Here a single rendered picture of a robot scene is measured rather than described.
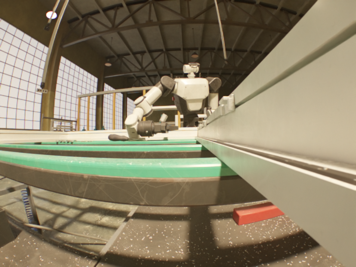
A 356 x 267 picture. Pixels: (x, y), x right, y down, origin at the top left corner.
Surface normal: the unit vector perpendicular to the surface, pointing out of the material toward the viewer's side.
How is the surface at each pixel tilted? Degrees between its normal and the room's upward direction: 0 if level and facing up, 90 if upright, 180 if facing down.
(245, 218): 90
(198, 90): 111
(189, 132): 90
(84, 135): 90
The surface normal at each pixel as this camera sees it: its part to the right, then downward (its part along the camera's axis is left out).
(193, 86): 0.30, 0.35
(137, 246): -0.03, -1.00
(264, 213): 0.03, -0.01
